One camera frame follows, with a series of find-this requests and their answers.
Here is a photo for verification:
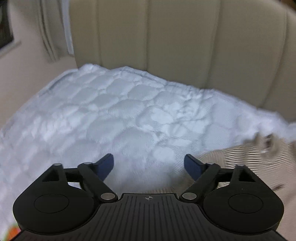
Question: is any beige striped knit sweater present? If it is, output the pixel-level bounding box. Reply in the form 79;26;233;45
149;133;295;240

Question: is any white quilted mattress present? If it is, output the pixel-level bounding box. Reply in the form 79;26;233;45
1;64;295;237

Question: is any beige window curtain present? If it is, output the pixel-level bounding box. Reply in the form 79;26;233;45
36;0;74;62

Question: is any dark window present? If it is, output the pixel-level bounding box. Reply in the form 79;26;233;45
0;0;14;49

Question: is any beige padded headboard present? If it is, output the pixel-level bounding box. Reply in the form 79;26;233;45
69;1;295;121

